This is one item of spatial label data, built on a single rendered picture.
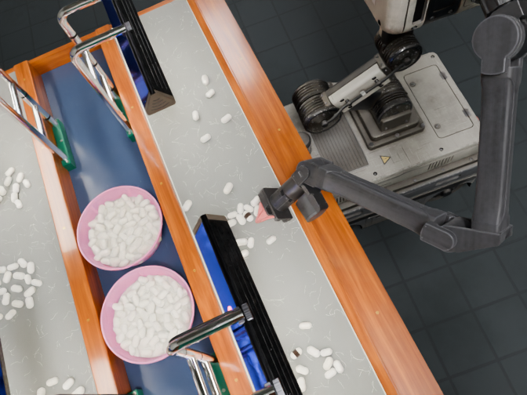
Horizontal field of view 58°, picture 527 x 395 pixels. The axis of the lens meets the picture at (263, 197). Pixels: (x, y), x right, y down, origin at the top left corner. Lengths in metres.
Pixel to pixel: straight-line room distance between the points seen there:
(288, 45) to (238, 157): 1.29
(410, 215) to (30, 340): 1.10
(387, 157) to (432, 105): 0.27
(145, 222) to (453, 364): 1.30
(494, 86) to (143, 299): 1.04
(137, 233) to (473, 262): 1.38
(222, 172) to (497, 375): 1.31
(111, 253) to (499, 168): 1.06
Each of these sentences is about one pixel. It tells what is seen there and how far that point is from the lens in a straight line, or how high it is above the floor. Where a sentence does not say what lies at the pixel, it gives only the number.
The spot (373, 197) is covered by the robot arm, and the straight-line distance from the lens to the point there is 1.09.
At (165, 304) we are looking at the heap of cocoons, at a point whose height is 0.72.
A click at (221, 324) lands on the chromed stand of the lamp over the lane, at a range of 0.94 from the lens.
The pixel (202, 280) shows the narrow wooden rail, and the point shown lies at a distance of 1.34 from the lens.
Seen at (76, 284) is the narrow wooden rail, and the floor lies 0.76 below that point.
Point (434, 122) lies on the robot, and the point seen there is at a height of 0.47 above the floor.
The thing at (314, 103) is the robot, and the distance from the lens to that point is 1.49.
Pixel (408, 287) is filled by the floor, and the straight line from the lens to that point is 2.09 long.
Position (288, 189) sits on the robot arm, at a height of 0.90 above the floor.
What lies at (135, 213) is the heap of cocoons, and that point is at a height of 0.74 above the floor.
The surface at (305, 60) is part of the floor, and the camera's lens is 2.60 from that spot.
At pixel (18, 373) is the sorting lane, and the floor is 0.74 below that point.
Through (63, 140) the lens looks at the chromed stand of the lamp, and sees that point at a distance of 1.78.
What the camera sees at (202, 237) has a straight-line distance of 1.02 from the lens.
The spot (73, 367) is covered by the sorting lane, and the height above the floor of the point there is 0.74.
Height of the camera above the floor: 2.03
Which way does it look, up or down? 66 degrees down
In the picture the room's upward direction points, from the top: 20 degrees counter-clockwise
